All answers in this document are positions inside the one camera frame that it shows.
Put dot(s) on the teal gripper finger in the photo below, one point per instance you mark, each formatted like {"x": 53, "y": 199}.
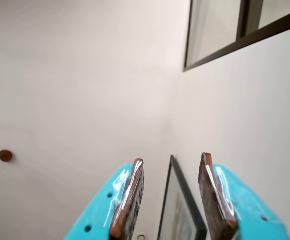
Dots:
{"x": 247, "y": 215}
{"x": 97, "y": 205}

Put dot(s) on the black framed landscape picture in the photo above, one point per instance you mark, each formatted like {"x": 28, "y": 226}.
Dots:
{"x": 178, "y": 218}

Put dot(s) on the round wooden ceiling rose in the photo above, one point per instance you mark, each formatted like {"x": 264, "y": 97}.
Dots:
{"x": 5, "y": 155}

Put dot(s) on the black interior window frame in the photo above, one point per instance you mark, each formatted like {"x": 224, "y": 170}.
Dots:
{"x": 222, "y": 52}

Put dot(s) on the round white ceiling spotlight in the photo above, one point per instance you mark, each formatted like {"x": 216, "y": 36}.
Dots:
{"x": 141, "y": 237}

